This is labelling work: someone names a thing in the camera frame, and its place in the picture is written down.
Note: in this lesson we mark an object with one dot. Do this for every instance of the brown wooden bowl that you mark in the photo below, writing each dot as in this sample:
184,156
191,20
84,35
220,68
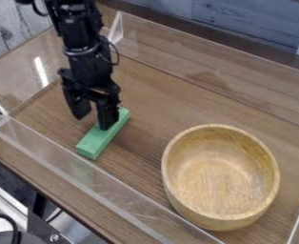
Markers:
220,176

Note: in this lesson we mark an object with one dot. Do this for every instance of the black metal bracket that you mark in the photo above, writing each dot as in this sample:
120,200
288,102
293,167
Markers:
40,229

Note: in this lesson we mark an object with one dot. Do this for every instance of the green rectangular block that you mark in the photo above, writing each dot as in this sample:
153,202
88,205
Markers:
96,139

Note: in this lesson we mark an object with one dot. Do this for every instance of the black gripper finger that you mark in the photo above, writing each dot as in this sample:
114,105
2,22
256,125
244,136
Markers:
77,100
108,111

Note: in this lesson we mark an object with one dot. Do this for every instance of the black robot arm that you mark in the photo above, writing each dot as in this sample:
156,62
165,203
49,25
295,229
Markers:
76,20

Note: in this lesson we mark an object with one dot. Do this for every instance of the clear acrylic corner bracket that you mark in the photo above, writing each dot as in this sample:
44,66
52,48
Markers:
113,33

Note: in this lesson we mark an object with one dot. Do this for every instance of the clear acrylic enclosure wall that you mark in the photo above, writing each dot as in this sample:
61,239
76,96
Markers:
181,81

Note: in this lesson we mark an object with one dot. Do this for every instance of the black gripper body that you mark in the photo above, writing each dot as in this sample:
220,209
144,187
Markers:
90,69

